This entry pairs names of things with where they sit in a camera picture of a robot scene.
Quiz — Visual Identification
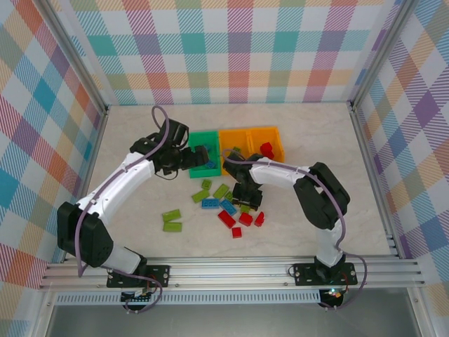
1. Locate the grey metal panel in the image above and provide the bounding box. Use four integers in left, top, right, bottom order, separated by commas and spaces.
45, 304, 422, 337

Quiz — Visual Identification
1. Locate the aluminium corner post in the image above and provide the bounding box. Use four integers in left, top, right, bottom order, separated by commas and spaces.
41, 0, 109, 117
349, 0, 417, 113

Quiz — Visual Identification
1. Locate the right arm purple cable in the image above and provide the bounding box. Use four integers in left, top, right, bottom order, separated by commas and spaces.
222, 148, 369, 312

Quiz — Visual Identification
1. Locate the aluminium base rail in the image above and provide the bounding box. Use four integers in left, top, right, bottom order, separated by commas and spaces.
38, 255, 426, 291

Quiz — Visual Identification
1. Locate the green plastic bin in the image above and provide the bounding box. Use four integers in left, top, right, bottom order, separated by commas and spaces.
187, 130, 223, 180

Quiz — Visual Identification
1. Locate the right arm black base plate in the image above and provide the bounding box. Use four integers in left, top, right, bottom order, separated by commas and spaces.
293, 262, 358, 287

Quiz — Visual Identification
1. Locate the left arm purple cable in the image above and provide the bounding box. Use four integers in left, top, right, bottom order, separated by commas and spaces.
76, 105, 173, 315

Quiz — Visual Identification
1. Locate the aluminium side rail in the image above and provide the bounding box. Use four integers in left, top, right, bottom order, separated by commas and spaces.
60, 105, 110, 264
349, 104, 401, 260

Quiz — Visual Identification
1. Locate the black controller board with light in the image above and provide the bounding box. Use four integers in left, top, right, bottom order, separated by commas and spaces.
321, 286, 345, 307

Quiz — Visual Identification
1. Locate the slotted grey cable duct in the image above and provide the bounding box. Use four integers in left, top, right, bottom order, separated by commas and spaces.
55, 293, 323, 305

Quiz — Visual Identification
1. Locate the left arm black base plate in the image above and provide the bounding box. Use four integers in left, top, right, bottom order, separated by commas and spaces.
107, 263, 171, 289

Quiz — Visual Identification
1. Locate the orange plastic bin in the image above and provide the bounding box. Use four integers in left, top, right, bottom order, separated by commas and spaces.
246, 126, 286, 164
217, 128, 254, 176

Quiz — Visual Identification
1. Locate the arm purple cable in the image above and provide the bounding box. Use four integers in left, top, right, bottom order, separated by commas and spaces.
222, 148, 369, 312
76, 105, 173, 315

